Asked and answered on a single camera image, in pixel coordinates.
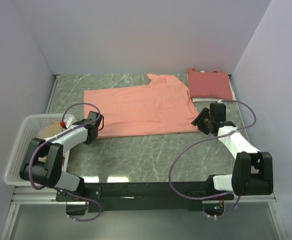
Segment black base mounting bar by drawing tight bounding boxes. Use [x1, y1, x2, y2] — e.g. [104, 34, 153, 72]
[56, 181, 225, 215]

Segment beige t-shirt in basket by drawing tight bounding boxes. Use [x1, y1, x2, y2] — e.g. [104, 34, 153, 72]
[37, 120, 70, 163]

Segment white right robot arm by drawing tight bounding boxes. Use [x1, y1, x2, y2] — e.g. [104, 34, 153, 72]
[191, 101, 273, 200]

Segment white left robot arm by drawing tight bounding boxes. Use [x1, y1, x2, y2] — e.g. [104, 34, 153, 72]
[19, 111, 104, 201]

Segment white plastic laundry basket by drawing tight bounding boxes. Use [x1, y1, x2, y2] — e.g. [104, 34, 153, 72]
[4, 113, 62, 187]

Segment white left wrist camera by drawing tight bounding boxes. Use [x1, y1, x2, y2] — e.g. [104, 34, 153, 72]
[60, 116, 75, 128]

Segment salmon pink t-shirt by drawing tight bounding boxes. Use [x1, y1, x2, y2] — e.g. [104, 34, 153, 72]
[84, 74, 198, 139]

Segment folded red t-shirt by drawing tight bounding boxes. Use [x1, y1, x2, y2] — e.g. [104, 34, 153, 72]
[188, 68, 232, 100]

